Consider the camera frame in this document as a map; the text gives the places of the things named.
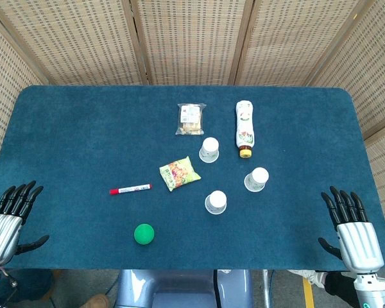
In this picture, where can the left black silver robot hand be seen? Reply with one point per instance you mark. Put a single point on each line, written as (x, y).
(1, 234)

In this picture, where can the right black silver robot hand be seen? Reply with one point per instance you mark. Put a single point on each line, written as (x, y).
(359, 247)

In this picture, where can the white printed paper cup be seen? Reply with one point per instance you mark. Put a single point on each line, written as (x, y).
(209, 149)
(216, 202)
(256, 180)

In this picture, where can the black trouser leg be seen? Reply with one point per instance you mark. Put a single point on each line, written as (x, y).
(338, 284)

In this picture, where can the white shoe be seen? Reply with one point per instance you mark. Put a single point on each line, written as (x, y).
(311, 277)

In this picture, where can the metal table leg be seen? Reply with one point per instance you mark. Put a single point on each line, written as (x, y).
(267, 292)

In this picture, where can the brown shoe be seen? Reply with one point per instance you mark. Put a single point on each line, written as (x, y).
(96, 302)

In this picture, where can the blue felt table cover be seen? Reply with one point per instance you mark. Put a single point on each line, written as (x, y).
(83, 144)

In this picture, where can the red white marker pen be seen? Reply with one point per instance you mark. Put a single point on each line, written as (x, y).
(131, 189)

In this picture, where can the green ball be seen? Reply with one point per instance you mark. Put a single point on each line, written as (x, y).
(144, 234)

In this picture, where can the white bottle yellow cap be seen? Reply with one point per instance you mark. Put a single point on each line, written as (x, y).
(244, 128)

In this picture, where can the grey blue robot torso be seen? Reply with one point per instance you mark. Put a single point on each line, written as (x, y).
(179, 288)

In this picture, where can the green yellow snack packet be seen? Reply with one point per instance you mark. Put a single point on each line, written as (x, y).
(179, 173)

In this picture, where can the clear bag of crackers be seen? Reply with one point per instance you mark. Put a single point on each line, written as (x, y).
(192, 125)

